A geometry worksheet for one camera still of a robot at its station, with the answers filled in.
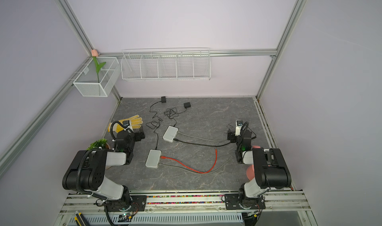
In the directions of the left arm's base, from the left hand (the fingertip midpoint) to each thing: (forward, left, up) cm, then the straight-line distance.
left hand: (135, 128), depth 93 cm
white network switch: (-2, -21, -6) cm, 22 cm away
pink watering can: (-29, -67, -7) cm, 74 cm away
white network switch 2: (-18, -12, -7) cm, 23 cm away
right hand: (-4, -65, -1) cm, 65 cm away
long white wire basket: (+35, -21, +23) cm, 47 cm away
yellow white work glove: (-10, +1, +17) cm, 20 cm away
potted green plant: (-13, +15, +6) cm, 20 cm away
